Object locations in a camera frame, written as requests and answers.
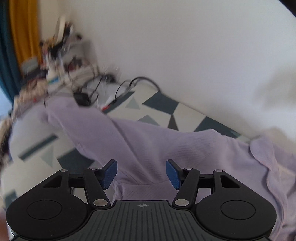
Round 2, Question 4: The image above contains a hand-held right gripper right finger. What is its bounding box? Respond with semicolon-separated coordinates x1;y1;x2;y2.
166;159;241;207

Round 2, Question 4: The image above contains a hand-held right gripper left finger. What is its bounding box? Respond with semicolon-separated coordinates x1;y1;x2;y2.
43;159;118;207

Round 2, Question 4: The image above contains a lilac knit cardigan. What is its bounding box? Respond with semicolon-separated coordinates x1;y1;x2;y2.
40;95;296;241

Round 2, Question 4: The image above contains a geometric patterned table mat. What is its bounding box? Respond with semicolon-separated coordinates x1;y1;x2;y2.
0;89;255;209

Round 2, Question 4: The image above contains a white desk pad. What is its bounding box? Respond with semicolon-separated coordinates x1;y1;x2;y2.
54;79;126;109

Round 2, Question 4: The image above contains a row of cosmetic bottles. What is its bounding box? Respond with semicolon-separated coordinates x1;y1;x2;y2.
40;16;93;79

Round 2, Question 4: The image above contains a teal curtain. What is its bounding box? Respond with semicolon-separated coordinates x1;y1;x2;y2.
0;0;23;105

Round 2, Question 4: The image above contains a yellow curtain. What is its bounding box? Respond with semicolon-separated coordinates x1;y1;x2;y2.
9;0;43;67

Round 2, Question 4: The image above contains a silver cable adapter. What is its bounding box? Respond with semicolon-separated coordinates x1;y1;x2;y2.
99;91;130;112

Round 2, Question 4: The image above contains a thin black cable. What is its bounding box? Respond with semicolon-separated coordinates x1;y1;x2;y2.
43;67;100;108

